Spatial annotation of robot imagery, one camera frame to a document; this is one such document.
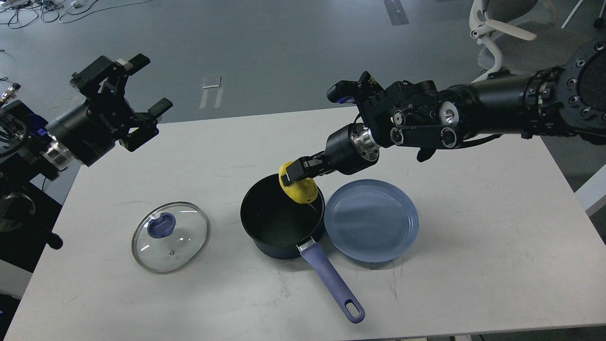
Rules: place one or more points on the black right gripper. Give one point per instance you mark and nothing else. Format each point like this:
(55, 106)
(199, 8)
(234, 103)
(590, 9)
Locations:
(349, 150)

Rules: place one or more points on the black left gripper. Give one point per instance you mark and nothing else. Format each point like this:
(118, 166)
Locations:
(90, 130)

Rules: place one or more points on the yellow potato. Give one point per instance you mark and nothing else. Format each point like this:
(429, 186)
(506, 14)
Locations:
(301, 192)

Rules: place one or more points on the glass pot lid blue knob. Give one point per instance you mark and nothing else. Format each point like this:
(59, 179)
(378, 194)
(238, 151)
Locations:
(169, 237)

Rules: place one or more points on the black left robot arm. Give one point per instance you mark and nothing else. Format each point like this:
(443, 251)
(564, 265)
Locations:
(32, 146)

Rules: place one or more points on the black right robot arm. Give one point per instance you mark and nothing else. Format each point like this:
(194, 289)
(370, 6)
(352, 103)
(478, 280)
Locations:
(564, 101)

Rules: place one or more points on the blue plate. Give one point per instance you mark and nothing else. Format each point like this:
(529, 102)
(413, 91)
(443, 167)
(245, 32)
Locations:
(371, 220)

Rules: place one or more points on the white grey office chair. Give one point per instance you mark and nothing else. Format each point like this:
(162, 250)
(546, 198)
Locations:
(521, 48)

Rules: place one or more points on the white table at right edge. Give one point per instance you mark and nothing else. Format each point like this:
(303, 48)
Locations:
(592, 194)

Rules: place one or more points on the dark pot with blue handle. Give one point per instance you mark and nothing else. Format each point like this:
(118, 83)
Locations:
(284, 229)

